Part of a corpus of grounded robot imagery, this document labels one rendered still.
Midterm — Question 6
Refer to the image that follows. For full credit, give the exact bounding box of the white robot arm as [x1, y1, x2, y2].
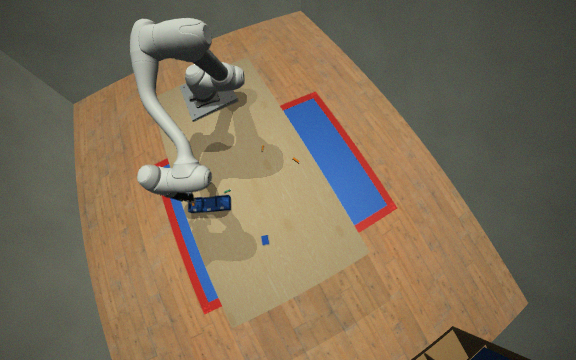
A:
[130, 18, 244, 198]

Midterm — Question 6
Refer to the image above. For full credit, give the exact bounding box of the blue three-compartment bin rack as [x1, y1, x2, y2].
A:
[188, 195, 231, 213]

